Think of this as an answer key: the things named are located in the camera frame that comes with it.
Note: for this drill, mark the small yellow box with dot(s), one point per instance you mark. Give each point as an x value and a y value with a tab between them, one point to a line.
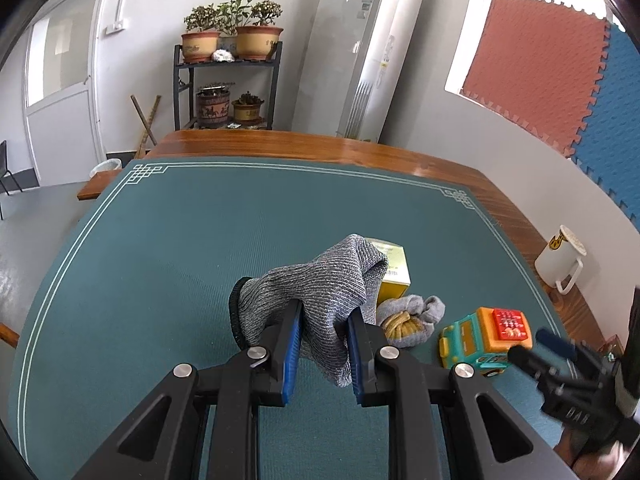
395	280

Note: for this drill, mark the white stone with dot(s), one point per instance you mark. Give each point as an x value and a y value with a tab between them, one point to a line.
223	56

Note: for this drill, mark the green table mat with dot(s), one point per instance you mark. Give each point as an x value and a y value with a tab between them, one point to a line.
175	260

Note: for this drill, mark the white mug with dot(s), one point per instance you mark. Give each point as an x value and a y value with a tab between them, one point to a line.
557	260

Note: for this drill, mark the balled grey and yellow socks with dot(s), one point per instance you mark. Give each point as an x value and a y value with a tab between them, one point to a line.
415	320

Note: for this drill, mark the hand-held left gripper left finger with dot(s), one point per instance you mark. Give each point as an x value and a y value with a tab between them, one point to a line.
292	355

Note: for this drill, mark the blue foam wall mat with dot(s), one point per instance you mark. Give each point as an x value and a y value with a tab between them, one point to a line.
617	125

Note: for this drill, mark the grey sock with black cuff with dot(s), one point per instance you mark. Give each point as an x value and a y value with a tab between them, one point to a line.
330	280

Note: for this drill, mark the white floor-standing air conditioner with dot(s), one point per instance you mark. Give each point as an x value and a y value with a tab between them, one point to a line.
370	45

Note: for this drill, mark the tall leafy potted plant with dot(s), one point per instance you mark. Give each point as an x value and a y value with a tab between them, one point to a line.
232	15

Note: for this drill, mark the black metal plant rack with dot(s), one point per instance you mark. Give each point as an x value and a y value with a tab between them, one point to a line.
275	90

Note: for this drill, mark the potted plant in large tan pot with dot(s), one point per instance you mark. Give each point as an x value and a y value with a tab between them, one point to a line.
257	42

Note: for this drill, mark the person's right hand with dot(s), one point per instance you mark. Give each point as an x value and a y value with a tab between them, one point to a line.
610	460

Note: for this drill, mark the white wall outlet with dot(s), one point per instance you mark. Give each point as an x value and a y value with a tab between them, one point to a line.
117	27

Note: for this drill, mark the white door with glass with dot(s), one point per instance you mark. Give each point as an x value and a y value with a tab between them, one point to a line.
60	125

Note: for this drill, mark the wooden ruler stick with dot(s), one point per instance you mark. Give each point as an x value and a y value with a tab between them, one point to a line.
150	125

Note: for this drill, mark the small brown potted plant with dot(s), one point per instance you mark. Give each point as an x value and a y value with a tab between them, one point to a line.
247	109

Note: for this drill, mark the teal and orange toy bus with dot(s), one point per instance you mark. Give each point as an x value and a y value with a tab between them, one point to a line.
465	340

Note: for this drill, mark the wooden broom stick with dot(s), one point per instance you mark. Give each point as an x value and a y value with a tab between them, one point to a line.
142	120

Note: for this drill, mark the black chair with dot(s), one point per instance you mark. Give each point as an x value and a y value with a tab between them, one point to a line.
6	170

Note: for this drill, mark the dark patterned pot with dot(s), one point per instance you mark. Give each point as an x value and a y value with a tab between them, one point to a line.
214	109

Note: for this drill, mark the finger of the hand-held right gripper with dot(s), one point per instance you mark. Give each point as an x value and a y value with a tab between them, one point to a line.
555	342
530	362

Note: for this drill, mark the white bin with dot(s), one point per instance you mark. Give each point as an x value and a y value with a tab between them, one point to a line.
106	166

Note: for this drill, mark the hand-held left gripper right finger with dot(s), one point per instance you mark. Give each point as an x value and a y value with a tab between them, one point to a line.
356	355

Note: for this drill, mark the red foam wall mat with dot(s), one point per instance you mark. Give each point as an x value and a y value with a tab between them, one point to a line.
530	75

